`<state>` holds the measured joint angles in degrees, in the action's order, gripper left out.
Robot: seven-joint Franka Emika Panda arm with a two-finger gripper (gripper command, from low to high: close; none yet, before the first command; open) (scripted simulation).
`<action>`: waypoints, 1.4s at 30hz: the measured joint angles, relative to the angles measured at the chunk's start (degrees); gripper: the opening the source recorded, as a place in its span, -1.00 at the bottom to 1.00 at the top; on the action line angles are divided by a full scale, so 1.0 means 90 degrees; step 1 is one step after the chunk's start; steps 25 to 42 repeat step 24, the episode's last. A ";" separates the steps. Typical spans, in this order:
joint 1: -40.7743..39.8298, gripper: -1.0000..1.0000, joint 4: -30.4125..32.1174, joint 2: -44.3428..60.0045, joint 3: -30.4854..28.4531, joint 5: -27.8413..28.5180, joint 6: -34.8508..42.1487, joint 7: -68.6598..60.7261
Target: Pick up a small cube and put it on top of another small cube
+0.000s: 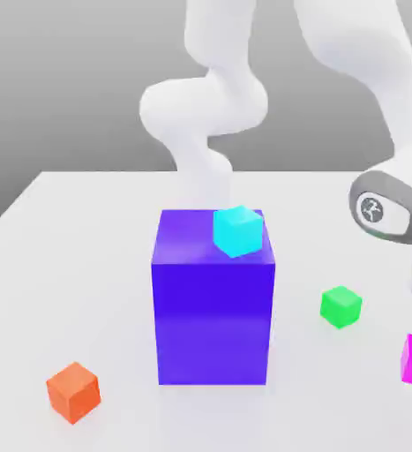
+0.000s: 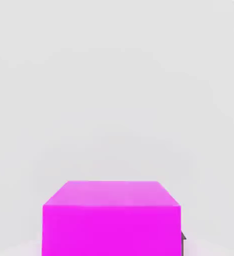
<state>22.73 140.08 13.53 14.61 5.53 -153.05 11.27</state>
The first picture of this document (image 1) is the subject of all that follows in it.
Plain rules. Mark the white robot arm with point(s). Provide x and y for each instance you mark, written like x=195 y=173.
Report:
x=226 y=99

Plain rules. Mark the small cyan cube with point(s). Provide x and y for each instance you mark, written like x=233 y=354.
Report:
x=237 y=231

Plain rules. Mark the small orange cube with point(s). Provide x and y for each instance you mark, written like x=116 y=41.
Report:
x=73 y=392

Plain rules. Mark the large purple box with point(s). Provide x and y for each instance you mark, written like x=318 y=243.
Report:
x=212 y=317

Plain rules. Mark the small green cube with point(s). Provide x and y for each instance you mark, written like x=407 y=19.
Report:
x=340 y=307

